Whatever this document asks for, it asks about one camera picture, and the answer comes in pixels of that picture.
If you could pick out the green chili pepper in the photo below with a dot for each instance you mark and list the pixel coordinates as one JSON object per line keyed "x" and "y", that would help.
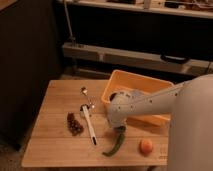
{"x": 116, "y": 147}

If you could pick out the orange fruit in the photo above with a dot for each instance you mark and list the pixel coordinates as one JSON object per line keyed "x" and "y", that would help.
{"x": 146, "y": 146}

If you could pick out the metal pole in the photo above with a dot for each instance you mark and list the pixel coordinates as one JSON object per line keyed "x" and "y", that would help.
{"x": 71, "y": 36}

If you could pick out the white handled brush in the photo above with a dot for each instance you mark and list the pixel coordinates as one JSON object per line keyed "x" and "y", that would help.
{"x": 86, "y": 115}

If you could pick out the grey low shelf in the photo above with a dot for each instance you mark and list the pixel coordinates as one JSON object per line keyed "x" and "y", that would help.
{"x": 135, "y": 59}

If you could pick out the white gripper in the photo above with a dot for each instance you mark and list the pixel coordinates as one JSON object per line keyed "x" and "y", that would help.
{"x": 117, "y": 124}

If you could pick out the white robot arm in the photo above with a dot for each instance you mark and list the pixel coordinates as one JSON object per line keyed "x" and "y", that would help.
{"x": 190, "y": 104}

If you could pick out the upper wooden shelf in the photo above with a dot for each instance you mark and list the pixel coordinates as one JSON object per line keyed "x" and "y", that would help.
{"x": 138, "y": 8}

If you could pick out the metal spoon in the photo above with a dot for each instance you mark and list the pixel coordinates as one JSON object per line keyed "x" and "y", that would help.
{"x": 84, "y": 91}

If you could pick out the yellow plastic tray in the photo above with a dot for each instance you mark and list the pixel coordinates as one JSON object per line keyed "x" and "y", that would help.
{"x": 136, "y": 87}

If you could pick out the dark grape bunch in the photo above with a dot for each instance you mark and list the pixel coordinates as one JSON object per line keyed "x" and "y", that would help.
{"x": 73, "y": 125}

